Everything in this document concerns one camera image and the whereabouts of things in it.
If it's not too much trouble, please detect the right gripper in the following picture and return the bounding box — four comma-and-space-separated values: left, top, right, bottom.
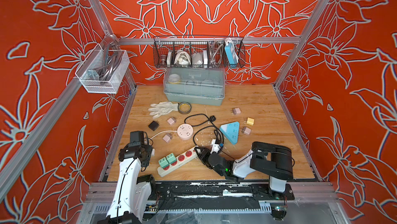
193, 149, 226, 178

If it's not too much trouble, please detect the green plug adapter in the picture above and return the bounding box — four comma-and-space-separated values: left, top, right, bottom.
158, 157, 170, 169
166, 153, 177, 164

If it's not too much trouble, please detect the pink plug adapter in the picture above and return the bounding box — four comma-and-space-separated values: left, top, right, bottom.
162, 134, 172, 143
232, 108, 241, 115
167, 117, 177, 126
242, 127, 252, 136

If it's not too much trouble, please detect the white power strip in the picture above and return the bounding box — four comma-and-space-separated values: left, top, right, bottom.
157, 146, 197, 177

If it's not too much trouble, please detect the pink round power socket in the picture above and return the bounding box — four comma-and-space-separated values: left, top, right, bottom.
177, 123, 194, 140

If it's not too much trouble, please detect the yellow plug adapter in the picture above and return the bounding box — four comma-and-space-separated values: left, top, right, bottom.
246, 117, 255, 126

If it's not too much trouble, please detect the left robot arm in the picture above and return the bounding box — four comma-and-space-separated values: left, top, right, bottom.
97, 131, 155, 224

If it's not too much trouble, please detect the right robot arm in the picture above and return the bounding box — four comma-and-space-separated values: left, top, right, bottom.
194, 142, 295, 193

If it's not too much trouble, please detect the white work glove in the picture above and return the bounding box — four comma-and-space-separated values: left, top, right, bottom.
148, 101, 178, 119

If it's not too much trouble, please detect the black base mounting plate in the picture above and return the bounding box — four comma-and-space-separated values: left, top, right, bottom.
148, 180, 295, 201

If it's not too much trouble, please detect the tape roll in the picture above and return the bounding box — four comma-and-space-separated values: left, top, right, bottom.
177, 102, 192, 115

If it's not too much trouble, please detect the grey plastic storage box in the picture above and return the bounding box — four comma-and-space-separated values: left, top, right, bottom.
163, 68, 225, 106

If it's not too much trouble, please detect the blue power bank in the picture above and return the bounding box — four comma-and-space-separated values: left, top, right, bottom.
224, 38, 239, 65

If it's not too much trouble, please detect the black power cable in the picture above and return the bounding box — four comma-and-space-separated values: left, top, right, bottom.
183, 113, 224, 153

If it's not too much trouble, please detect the clear plastic wall basket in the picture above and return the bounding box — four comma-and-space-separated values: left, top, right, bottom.
75, 45, 129, 94

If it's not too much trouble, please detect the white cable bundle in basket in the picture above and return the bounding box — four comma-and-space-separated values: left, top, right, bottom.
173, 49, 191, 67

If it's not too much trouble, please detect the black wire basket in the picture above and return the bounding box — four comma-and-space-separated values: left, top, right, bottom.
153, 35, 247, 69

